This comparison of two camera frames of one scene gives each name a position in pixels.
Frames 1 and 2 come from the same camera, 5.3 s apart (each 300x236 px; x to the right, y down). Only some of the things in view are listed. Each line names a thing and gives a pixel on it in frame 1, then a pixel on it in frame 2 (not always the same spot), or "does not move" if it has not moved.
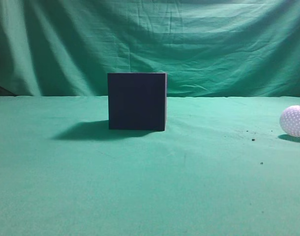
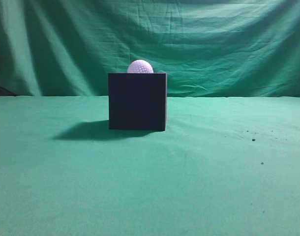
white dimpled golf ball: [293, 121] to [139, 66]
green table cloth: [223, 166] does not move
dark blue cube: [137, 101] does not move
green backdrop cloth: [207, 48] does not move
